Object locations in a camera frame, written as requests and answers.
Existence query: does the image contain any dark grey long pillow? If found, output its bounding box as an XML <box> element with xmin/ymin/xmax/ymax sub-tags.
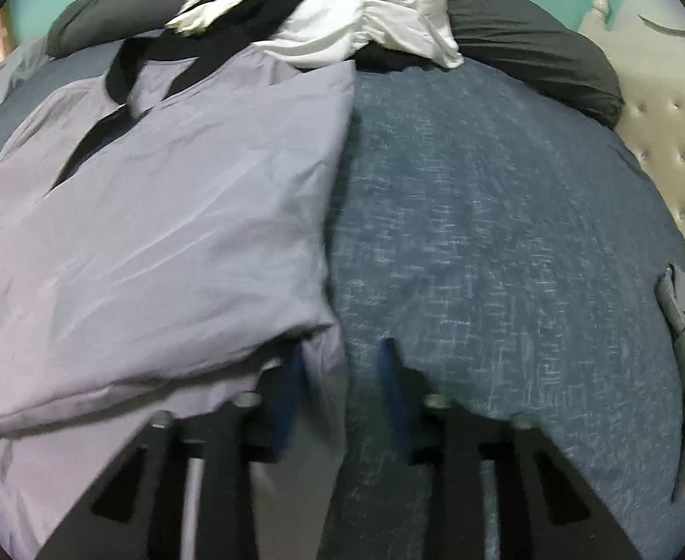
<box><xmin>46</xmin><ymin>0</ymin><xmax>624</xmax><ymax>129</ymax></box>

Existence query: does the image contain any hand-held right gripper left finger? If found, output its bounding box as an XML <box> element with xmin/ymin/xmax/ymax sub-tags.
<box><xmin>39</xmin><ymin>341</ymin><xmax>309</xmax><ymax>560</ymax></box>

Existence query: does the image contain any bed with blue sheet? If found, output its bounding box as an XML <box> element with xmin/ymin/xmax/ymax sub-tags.
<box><xmin>0</xmin><ymin>41</ymin><xmax>685</xmax><ymax>560</ymax></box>

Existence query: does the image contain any light grey jacket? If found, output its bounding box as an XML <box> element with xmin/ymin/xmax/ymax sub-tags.
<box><xmin>0</xmin><ymin>47</ymin><xmax>360</xmax><ymax>560</ymax></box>

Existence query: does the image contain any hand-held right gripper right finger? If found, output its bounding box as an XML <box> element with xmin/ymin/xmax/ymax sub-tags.
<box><xmin>377</xmin><ymin>338</ymin><xmax>641</xmax><ymax>560</ymax></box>

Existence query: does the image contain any cream tufted headboard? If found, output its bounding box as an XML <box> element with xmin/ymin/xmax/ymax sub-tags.
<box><xmin>577</xmin><ymin>0</ymin><xmax>685</xmax><ymax>311</ymax></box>

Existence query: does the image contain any black garment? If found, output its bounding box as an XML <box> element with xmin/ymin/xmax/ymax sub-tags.
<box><xmin>103</xmin><ymin>0</ymin><xmax>448</xmax><ymax>103</ymax></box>

